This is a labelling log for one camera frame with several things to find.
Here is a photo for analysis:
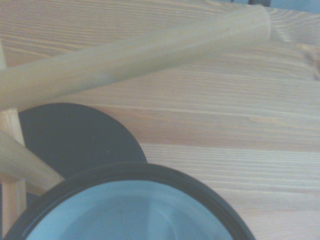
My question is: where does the wooden mug tree black base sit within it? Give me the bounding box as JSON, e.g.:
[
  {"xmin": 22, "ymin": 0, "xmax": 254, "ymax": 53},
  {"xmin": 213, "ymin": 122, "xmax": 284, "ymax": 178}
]
[{"xmin": 0, "ymin": 4, "xmax": 272, "ymax": 234}]

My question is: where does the dark background stand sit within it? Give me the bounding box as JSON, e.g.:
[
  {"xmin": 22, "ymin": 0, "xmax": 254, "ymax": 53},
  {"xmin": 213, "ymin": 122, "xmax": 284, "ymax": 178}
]
[{"xmin": 247, "ymin": 0, "xmax": 273, "ymax": 8}]

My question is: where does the black rimmed blue mug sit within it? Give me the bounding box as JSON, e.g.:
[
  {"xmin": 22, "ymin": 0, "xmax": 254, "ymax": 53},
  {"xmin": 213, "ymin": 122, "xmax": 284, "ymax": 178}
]
[{"xmin": 0, "ymin": 161, "xmax": 257, "ymax": 240}]

